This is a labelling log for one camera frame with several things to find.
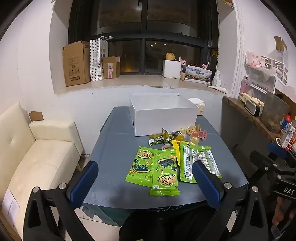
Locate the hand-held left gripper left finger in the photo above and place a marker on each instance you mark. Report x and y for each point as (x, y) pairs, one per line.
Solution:
(83, 183)

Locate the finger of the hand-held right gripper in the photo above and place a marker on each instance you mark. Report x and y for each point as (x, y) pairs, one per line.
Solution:
(274, 147)
(266, 161)

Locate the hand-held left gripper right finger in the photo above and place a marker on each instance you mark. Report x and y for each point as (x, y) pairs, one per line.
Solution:
(205, 185)

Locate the green seaweed snack packet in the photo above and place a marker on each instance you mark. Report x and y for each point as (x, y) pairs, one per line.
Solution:
(211, 160)
(165, 173)
(138, 166)
(186, 162)

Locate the yellow snack packet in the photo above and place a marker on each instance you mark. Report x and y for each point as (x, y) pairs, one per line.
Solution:
(177, 153)

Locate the white cardboard box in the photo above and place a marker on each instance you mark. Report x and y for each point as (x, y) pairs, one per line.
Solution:
(161, 120)

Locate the person's right hand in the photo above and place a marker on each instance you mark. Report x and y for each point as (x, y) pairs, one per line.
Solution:
(279, 213)

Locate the drink carton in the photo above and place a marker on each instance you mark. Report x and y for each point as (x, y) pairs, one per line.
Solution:
(288, 136)

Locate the red and blue bottle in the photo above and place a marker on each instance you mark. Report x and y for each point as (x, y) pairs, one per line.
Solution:
(287, 121)

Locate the dark transparent container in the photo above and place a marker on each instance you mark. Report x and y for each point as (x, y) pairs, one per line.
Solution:
(275, 113)

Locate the grey-blue table cover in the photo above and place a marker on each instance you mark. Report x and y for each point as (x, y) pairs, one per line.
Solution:
(115, 162)

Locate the white small device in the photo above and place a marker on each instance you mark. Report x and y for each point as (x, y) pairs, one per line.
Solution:
(253, 108)

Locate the wooden side shelf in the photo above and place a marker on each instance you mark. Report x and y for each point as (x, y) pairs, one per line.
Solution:
(245, 111)

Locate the cream sofa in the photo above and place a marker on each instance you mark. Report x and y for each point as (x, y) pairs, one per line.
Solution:
(41, 162)

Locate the pink jelly cup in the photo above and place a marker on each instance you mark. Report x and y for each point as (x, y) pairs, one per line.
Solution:
(200, 135)

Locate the brown jelly cup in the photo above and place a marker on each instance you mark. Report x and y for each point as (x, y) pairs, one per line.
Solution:
(167, 147)

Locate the cream retro radio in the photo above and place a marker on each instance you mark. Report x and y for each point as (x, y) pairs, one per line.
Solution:
(247, 97)

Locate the pale yellow jelly cup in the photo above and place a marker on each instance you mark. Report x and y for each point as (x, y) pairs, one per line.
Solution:
(184, 131)

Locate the small dark snack packet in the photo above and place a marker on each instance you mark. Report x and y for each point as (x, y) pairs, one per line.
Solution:
(176, 134)

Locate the clear plastic storage box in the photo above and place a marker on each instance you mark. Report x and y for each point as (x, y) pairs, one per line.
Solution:
(261, 83)

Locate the small green snack packet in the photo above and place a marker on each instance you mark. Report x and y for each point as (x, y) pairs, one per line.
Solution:
(166, 134)
(158, 141)

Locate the pink bottle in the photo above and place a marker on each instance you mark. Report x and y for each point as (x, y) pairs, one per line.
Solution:
(244, 86)

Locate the white paper label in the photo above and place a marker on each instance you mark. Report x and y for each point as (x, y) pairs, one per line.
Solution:
(10, 206)

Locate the white drawer organizer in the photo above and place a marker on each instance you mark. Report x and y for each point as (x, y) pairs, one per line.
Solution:
(277, 67)

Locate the yellow tissue pack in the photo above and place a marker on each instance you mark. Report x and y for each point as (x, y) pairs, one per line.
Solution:
(199, 105)

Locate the white tube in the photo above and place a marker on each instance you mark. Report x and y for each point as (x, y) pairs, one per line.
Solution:
(217, 88)

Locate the flat cardboard piece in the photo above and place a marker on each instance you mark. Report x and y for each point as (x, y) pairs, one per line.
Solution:
(36, 115)

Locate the white plastic bottle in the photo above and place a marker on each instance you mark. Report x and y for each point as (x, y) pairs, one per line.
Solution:
(217, 80)

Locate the pink floral pouch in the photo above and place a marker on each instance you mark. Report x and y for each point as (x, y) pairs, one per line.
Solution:
(255, 59)

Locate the long printed box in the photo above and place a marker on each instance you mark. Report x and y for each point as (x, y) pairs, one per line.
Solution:
(198, 74)

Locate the small pink figurine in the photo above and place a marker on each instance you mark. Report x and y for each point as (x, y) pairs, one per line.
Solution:
(205, 65)

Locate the small brown cardboard box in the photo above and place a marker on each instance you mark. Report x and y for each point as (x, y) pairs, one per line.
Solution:
(111, 68)

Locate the large brown cardboard box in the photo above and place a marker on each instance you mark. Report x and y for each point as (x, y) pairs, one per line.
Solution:
(76, 64)

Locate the white foam box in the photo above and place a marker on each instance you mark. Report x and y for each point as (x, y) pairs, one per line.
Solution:
(171, 68)

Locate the dotted white paper bag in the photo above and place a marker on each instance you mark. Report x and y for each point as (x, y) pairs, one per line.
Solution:
(96, 60)

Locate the yellow pomelo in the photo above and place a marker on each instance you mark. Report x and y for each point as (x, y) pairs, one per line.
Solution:
(170, 56)

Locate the dark window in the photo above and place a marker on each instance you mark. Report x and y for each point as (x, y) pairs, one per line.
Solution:
(143, 27)

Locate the cardboard piece on wall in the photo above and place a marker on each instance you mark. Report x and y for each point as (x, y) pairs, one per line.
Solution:
(280, 43)

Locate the white wall shelf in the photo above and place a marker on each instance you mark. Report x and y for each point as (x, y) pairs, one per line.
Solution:
(225, 11)

